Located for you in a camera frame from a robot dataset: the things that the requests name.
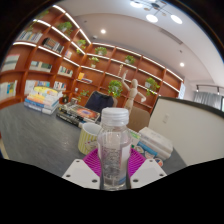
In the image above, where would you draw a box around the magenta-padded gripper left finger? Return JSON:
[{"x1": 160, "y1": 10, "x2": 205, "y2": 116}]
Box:
[{"x1": 61, "y1": 148, "x2": 102, "y2": 190}]

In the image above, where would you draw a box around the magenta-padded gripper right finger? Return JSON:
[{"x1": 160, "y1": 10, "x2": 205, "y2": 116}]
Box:
[{"x1": 128, "y1": 148, "x2": 168, "y2": 190}]

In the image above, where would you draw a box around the clear plastic water bottle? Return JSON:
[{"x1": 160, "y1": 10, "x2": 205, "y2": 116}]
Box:
[{"x1": 96, "y1": 107, "x2": 133, "y2": 192}]

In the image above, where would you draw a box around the round printed badge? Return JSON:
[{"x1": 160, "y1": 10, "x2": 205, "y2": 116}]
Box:
[
  {"x1": 143, "y1": 150, "x2": 156, "y2": 160},
  {"x1": 154, "y1": 158, "x2": 166, "y2": 168}
]

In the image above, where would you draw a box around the stack of white books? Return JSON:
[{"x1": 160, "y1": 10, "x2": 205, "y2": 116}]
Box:
[{"x1": 137, "y1": 126, "x2": 174, "y2": 161}]

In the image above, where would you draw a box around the yellow striped mug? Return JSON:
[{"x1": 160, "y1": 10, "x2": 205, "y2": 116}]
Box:
[{"x1": 77, "y1": 122, "x2": 103, "y2": 156}]

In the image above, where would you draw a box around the tan upholstered chair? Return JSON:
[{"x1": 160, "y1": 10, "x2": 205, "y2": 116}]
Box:
[{"x1": 126, "y1": 106, "x2": 151, "y2": 133}]

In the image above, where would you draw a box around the stack of dark books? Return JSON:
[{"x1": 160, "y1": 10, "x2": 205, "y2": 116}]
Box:
[{"x1": 55, "y1": 102, "x2": 101, "y2": 129}]

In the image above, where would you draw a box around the chair with dark jacket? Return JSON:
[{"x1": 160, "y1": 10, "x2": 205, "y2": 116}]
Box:
[{"x1": 84, "y1": 90, "x2": 115, "y2": 114}]

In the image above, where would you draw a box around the stack of colourful books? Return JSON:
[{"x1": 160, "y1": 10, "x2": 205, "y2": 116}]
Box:
[{"x1": 23, "y1": 85, "x2": 64, "y2": 116}]

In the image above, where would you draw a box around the grey curtain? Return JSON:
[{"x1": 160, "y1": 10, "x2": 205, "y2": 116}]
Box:
[{"x1": 193, "y1": 91, "x2": 223, "y2": 111}]

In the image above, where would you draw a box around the red wooden shelf unit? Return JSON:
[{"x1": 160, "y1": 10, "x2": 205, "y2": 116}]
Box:
[{"x1": 0, "y1": 4, "x2": 185, "y2": 114}]

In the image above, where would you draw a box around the ceiling air vent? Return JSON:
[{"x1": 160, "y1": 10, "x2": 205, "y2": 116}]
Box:
[{"x1": 159, "y1": 28, "x2": 184, "y2": 46}]

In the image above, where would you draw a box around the multi-bulb ceiling lamp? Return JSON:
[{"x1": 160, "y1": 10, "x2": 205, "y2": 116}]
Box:
[{"x1": 129, "y1": 0, "x2": 184, "y2": 25}]

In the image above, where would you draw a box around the black curtain rail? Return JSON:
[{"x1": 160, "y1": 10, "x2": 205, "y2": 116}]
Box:
[{"x1": 195, "y1": 83, "x2": 224, "y2": 96}]

